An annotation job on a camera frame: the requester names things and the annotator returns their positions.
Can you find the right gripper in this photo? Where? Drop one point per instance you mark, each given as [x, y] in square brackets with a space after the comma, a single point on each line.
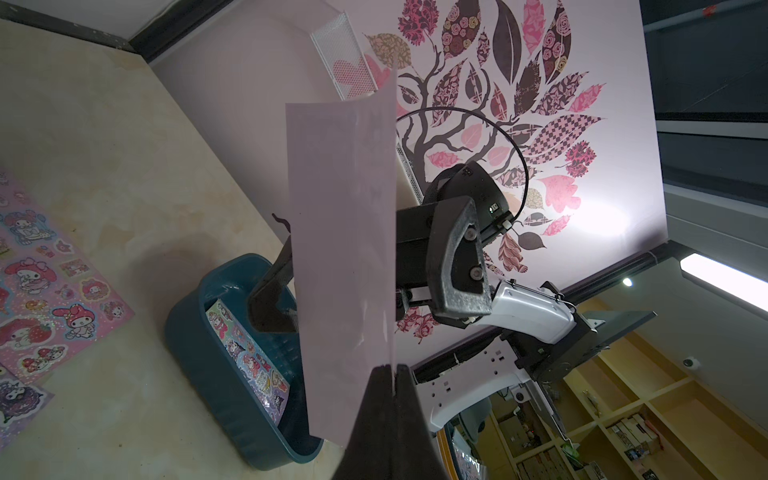
[438, 264]

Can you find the white wire basket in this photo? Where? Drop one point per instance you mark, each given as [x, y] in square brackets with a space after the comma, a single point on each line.
[355, 74]

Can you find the teal plastic storage box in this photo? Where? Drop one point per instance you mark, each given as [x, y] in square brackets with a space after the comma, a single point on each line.
[215, 377]

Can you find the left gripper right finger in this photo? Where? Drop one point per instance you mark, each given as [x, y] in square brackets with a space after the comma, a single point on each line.
[414, 455]

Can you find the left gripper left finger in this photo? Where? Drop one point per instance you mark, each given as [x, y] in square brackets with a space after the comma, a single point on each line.
[368, 454]

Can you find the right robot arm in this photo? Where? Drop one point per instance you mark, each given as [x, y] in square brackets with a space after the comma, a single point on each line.
[541, 337]

